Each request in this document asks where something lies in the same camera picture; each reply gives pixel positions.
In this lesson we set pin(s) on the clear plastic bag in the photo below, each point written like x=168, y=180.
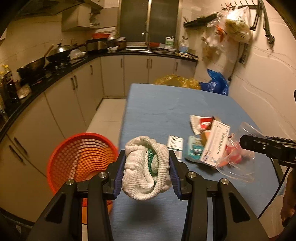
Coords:
x=237, y=162

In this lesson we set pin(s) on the kitchen faucet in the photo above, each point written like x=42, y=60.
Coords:
x=147, y=39

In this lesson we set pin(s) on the blue plastic bag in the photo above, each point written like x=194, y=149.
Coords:
x=218, y=84

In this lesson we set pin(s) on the black wok with lid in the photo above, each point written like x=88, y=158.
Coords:
x=61, y=52

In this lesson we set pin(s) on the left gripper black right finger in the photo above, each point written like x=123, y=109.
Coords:
x=190, y=186

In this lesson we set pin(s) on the yellow plastic bag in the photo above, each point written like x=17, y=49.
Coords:
x=178, y=81

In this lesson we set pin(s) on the white detergent jug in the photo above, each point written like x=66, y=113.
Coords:
x=169, y=42

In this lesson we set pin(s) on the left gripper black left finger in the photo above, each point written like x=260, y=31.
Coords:
x=103, y=187

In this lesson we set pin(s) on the small white medicine box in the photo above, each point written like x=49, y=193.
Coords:
x=176, y=144

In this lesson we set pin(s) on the black frying pan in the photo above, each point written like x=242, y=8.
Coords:
x=32, y=69

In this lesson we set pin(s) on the silver red foil wrapper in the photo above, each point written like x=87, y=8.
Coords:
x=200, y=124

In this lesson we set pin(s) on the tall white medicine box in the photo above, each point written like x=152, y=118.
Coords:
x=216, y=143

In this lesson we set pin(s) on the teal tissue pack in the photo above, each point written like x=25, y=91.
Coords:
x=194, y=149

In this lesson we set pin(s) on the range hood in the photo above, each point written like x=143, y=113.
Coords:
x=46, y=8

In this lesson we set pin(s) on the red plastic basket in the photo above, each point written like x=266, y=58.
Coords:
x=78, y=157

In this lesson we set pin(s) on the person's right hand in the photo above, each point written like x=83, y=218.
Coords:
x=289, y=198

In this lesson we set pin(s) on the orange cardboard box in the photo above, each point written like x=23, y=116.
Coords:
x=205, y=136

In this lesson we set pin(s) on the white knitted cloth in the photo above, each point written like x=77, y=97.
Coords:
x=146, y=171

